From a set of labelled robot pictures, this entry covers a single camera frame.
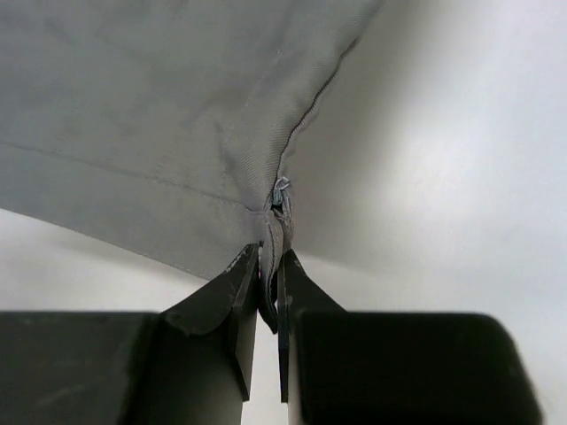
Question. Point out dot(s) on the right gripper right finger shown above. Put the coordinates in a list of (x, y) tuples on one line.
[(341, 367)]

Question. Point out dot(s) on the grey pleated skirt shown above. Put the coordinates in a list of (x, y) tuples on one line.
[(163, 127)]

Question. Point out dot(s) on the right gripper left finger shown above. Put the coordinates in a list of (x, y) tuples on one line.
[(191, 364)]

